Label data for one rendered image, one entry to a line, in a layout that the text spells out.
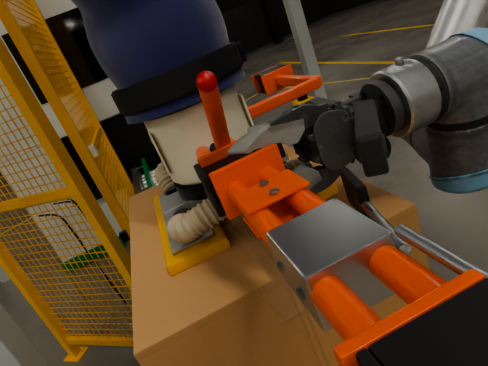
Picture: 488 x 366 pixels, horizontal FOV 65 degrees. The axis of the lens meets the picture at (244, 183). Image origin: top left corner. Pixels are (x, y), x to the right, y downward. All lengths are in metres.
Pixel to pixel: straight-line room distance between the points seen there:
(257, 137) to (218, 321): 0.23
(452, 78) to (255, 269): 0.33
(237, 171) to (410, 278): 0.24
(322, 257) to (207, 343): 0.29
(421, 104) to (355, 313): 0.34
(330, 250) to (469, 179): 0.40
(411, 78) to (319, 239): 0.29
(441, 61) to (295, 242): 0.34
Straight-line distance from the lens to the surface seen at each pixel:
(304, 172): 0.45
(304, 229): 0.27
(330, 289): 0.22
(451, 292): 0.19
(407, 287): 0.22
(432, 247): 0.23
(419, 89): 0.50
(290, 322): 0.53
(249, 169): 0.42
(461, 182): 0.62
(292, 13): 3.96
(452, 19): 0.70
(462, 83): 0.54
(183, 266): 0.58
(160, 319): 0.52
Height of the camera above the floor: 1.36
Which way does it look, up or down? 22 degrees down
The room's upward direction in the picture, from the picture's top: 22 degrees counter-clockwise
